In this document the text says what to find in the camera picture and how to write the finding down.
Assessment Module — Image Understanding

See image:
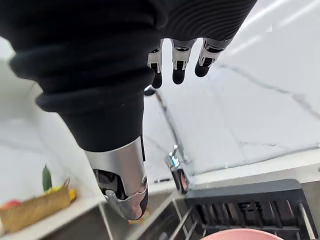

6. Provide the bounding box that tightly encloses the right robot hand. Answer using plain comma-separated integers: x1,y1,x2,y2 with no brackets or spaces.
0,0,258,221

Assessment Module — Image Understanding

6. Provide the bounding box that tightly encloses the pink cup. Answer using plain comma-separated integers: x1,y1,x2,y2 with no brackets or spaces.
199,228,278,240

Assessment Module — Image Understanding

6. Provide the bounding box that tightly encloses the chrome sink faucet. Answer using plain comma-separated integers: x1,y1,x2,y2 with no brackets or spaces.
164,144,189,195

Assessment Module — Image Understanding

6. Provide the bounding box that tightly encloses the stainless steel sink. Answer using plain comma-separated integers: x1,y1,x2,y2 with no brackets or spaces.
47,191,208,240

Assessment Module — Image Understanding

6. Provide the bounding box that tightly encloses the green cucumber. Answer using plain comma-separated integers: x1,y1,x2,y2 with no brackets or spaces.
41,164,53,193

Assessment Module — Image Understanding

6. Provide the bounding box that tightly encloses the yellow fruit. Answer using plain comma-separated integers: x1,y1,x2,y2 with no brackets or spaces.
47,185,77,202

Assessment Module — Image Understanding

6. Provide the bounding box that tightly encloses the woven straw basket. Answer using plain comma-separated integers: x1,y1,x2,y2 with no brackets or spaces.
0,177,72,233

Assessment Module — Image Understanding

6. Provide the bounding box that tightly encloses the red fruit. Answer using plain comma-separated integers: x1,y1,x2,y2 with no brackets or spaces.
0,199,21,210

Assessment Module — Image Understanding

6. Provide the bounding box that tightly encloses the black dish drain rack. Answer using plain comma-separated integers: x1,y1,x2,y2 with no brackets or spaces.
185,178,319,240

